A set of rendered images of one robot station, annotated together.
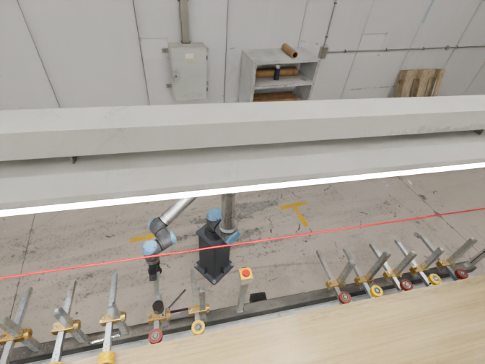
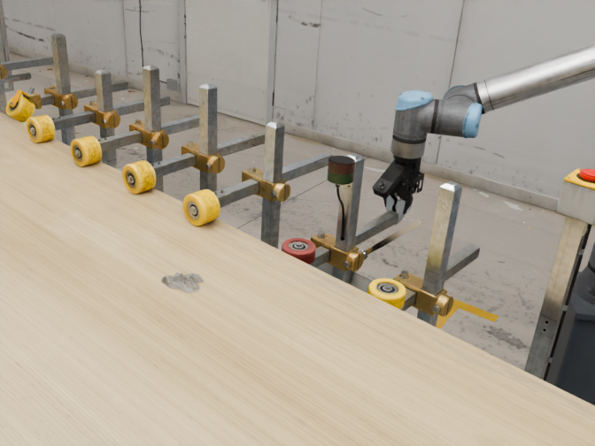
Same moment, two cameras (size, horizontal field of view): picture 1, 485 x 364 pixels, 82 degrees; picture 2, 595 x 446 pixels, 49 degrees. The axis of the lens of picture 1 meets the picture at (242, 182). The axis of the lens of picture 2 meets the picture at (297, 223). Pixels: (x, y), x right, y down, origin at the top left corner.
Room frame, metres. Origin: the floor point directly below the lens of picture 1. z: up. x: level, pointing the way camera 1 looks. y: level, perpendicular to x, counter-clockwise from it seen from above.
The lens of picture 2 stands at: (-0.19, -0.70, 1.64)
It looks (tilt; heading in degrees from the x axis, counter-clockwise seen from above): 27 degrees down; 57
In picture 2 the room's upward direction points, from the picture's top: 4 degrees clockwise
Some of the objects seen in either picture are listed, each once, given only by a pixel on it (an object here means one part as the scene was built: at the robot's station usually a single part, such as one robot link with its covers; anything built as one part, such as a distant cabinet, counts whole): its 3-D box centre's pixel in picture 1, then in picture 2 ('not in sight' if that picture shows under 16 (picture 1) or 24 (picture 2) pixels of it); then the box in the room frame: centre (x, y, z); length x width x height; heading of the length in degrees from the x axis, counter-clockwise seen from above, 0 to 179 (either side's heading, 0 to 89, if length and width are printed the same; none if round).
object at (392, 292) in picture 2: (198, 330); (384, 308); (0.62, 0.17, 0.85); 0.08 x 0.08 x 0.11
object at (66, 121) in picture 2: not in sight; (108, 111); (0.41, 1.41, 0.95); 0.50 x 0.04 x 0.04; 17
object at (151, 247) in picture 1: (151, 250); (413, 116); (0.96, 0.53, 1.14); 0.10 x 0.09 x 0.12; 136
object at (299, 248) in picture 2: (156, 339); (297, 265); (0.55, 0.41, 0.85); 0.08 x 0.08 x 0.11
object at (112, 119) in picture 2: not in sight; (102, 115); (0.38, 1.38, 0.95); 0.14 x 0.06 x 0.05; 107
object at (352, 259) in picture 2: (159, 317); (336, 252); (0.67, 0.43, 0.85); 0.14 x 0.06 x 0.05; 107
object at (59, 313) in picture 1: (71, 327); (208, 166); (0.53, 0.89, 0.93); 0.04 x 0.04 x 0.48; 17
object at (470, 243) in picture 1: (455, 256); not in sight; (1.34, -1.74, 0.92); 0.04 x 0.04 x 0.48; 17
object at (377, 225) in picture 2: (156, 307); (346, 242); (0.73, 0.47, 0.84); 0.43 x 0.03 x 0.04; 17
